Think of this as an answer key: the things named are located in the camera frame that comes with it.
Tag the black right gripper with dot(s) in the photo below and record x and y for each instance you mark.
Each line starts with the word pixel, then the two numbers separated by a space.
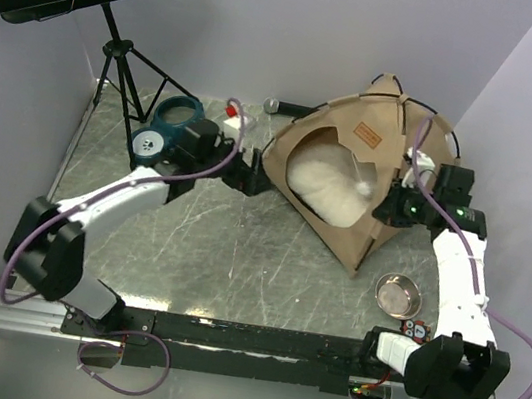
pixel 389 211

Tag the red owl toy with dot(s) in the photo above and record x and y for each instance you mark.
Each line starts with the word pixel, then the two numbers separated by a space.
pixel 416 330

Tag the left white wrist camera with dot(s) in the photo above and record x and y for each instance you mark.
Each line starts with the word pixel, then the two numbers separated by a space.
pixel 231 125

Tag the orange patterned pillow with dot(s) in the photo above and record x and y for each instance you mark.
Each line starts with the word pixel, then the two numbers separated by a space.
pixel 323 177

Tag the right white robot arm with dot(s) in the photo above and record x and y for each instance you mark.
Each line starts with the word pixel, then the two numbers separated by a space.
pixel 387 346

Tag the tan black pet tent fabric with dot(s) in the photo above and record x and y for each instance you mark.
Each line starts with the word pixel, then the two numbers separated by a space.
pixel 337 239

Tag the steel pet bowl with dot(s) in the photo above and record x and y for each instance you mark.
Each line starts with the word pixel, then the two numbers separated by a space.
pixel 398 296

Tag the teal double pet bowl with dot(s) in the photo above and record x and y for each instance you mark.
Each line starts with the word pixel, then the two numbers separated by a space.
pixel 171 117

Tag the white pompom toy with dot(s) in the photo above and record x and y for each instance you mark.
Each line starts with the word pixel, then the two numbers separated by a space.
pixel 365 177

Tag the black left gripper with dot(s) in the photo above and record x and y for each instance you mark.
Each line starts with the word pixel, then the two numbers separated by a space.
pixel 249 180

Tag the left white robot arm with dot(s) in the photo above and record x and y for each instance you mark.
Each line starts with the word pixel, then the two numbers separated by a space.
pixel 47 248

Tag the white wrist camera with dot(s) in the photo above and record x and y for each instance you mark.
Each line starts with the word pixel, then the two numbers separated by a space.
pixel 231 125
pixel 420 168

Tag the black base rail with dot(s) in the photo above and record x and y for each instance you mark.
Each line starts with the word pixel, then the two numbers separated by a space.
pixel 329 363

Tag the black grey microphone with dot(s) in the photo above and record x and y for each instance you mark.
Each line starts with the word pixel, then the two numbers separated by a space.
pixel 273 106

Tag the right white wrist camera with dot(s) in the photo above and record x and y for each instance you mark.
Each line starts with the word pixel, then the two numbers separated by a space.
pixel 420 168

